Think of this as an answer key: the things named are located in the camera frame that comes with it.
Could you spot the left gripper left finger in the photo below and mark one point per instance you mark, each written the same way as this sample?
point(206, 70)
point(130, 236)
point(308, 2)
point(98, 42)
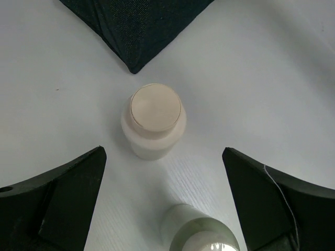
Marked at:
point(53, 211)

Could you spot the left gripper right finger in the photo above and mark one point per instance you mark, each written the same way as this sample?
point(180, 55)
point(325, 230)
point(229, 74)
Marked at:
point(278, 211)

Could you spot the clear bottle beige cap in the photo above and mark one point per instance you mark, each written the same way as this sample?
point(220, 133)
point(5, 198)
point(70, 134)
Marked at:
point(186, 228)

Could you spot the white bottle beige cap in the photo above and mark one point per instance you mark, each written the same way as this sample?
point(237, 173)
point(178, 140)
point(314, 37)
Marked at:
point(153, 120)

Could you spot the dark denim canvas bag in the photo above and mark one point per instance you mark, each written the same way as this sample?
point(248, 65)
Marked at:
point(136, 30)

